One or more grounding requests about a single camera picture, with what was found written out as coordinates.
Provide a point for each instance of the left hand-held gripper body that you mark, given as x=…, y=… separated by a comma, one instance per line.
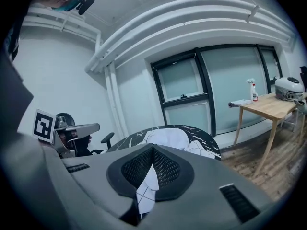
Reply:
x=43, y=126

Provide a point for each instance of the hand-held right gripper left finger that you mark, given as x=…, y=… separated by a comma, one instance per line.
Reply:
x=96, y=176

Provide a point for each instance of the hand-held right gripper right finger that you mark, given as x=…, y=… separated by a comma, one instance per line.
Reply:
x=204, y=176

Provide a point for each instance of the white grid-patterned cloth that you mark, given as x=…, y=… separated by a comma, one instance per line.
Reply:
x=168, y=138

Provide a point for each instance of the black office chair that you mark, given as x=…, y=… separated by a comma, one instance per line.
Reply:
x=108, y=138

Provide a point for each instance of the black marble round table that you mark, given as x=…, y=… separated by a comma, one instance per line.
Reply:
x=129, y=140

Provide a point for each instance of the white vertical pipes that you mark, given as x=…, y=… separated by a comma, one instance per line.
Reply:
x=112, y=99

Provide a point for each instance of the white paper sheet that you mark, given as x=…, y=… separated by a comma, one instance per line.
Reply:
x=239, y=102

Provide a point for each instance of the black framed window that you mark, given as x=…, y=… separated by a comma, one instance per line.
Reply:
x=223, y=85

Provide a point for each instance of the light wooden table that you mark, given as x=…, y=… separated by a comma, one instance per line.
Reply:
x=271, y=106

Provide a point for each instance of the white spray bottle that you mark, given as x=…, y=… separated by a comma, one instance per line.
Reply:
x=254, y=92

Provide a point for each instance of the white kitchen appliance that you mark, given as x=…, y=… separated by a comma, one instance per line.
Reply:
x=287, y=85

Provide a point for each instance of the white ceiling pipes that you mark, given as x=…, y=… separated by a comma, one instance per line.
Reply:
x=168, y=15

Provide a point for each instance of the black head-mounted camera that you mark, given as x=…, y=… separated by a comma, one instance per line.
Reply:
x=85, y=5

